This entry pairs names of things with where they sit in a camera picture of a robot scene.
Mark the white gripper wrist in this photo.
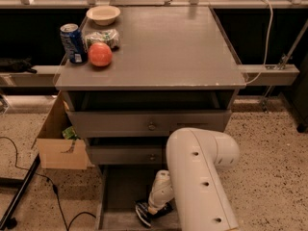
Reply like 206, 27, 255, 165
148, 190, 174, 216

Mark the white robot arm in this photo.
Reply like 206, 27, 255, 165
148, 128, 240, 231

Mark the grey open bottom drawer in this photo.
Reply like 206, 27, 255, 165
94, 165, 181, 231

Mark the grey middle drawer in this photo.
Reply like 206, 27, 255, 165
87, 145, 166, 165

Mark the grey top drawer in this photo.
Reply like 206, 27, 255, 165
67, 110, 231, 139

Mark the grey drawer cabinet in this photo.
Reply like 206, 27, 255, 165
53, 5, 247, 231

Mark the green packet in box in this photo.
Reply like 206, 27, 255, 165
62, 126, 79, 140

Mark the cardboard box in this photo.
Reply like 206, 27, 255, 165
37, 93, 89, 169

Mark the black metal floor bar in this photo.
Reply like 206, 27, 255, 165
0, 156, 40, 231

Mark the red apple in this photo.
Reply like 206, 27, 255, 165
89, 42, 113, 67

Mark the blue soda can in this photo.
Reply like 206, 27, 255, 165
60, 23, 88, 64

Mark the white bowl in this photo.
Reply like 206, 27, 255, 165
86, 6, 120, 26

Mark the black object on ledge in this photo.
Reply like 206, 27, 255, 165
0, 58, 37, 74

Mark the black floor cable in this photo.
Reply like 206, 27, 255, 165
0, 136, 97, 231

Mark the white hanging cable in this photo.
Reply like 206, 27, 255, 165
245, 0, 274, 86

